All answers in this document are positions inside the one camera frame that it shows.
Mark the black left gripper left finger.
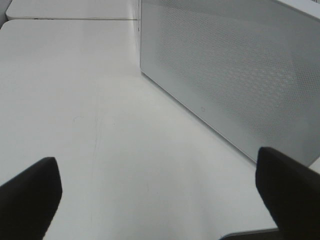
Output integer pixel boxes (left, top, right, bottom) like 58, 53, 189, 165
0, 157, 63, 240

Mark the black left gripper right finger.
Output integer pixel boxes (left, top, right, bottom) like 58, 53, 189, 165
255, 147, 320, 240

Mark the white microwave door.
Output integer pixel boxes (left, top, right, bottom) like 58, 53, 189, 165
140, 0, 320, 166

